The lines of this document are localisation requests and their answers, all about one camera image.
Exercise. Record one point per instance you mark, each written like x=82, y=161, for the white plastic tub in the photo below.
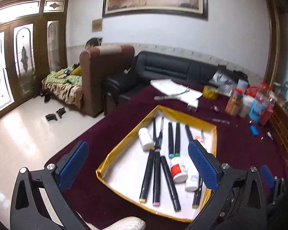
x=246, y=105

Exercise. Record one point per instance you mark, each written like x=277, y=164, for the gold tape roll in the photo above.
x=210, y=92

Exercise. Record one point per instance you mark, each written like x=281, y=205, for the black marker pink end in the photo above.
x=156, y=177

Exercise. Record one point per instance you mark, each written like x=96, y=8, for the blue and white cup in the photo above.
x=242, y=83

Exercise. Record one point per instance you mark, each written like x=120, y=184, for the clear jar red lid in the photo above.
x=238, y=93

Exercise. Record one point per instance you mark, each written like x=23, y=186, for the silver foil bag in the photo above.
x=222, y=77

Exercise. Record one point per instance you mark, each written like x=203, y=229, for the white power adapter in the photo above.
x=193, y=105

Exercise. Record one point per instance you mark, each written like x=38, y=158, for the wooden brick-pattern counter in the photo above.
x=285, y=134

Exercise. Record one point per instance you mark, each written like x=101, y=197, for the slim white plastic bottle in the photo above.
x=191, y=179

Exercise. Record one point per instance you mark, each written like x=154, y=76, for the wood-framed wall mirror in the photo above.
x=274, y=40

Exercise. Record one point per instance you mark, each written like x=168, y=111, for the black marker lime end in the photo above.
x=196, y=196

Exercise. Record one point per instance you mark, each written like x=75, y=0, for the black marker yellow end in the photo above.
x=147, y=172

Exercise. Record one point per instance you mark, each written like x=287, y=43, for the blue battery pack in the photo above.
x=254, y=130

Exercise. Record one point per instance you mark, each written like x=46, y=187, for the gold wall plaque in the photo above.
x=97, y=25

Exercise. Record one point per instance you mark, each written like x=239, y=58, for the gold-rimmed white tray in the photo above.
x=129, y=167

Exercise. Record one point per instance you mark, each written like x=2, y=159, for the clear pen refill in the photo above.
x=218, y=120

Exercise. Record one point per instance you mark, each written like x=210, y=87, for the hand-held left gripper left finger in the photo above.
x=73, y=164

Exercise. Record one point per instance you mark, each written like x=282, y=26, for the black marker dark blue end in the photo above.
x=188, y=133

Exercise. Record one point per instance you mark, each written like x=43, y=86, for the patterned blanket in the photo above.
x=62, y=88

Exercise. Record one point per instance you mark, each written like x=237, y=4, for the maroon tablecloth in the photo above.
x=237, y=143

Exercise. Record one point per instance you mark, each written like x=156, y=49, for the brown sofa chair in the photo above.
x=105, y=76

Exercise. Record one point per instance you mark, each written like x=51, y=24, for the white paper sheet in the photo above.
x=192, y=95

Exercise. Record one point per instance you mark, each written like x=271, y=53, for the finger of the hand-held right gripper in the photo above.
x=266, y=175

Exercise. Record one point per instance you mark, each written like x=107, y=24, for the small white bottle orange cap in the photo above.
x=198, y=139

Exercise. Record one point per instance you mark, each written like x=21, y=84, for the white bottle ribbed cap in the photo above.
x=146, y=139

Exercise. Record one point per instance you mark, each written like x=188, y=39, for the person's left hand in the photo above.
x=127, y=224

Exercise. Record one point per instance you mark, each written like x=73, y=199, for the clear gel pen black grip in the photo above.
x=161, y=129

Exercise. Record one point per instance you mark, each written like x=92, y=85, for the white pen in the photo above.
x=163, y=97

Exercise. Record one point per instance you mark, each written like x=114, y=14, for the wooden glass-panel door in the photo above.
x=38, y=52

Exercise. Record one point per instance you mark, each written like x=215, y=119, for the metal nail clipper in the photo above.
x=270, y=135

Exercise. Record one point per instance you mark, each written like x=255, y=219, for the black marker light blue end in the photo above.
x=170, y=139

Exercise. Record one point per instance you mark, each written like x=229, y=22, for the clear jar blue cartoon label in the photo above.
x=260, y=103

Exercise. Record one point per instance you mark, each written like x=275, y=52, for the black shoe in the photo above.
x=51, y=117
x=61, y=112

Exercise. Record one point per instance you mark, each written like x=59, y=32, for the red plastic bag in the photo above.
x=252, y=90

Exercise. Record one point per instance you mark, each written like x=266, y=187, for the white notebook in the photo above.
x=168, y=86

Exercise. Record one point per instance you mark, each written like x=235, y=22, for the amber clear plastic jar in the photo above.
x=234, y=105

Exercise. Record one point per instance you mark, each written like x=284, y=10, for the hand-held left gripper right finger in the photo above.
x=204, y=164

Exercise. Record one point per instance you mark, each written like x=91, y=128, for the yellow pillow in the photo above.
x=76, y=70

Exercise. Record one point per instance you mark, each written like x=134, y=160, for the white bottle red label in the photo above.
x=178, y=170

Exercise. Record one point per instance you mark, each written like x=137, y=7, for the black leather sofa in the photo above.
x=172, y=67

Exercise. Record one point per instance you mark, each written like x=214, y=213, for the black marker green end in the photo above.
x=177, y=136

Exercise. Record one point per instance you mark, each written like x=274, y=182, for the dark shoe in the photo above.
x=46, y=98

